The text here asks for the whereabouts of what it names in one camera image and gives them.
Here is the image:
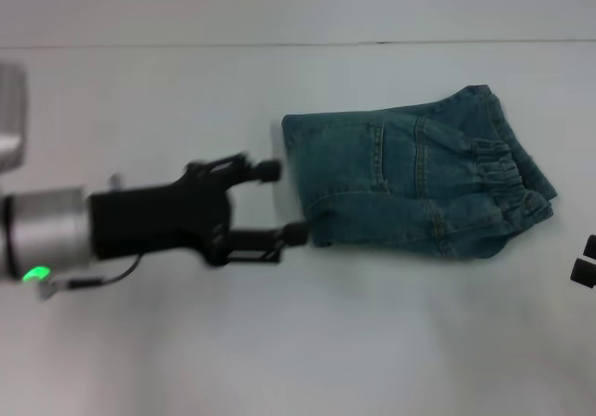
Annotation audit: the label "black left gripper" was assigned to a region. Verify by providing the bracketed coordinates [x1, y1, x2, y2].
[88, 152, 309, 268]

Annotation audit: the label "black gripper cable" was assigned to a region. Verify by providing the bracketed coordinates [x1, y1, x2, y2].
[37, 252, 143, 302]

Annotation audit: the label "blue denim shorts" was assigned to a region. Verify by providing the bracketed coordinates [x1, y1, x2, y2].
[281, 84, 560, 262]

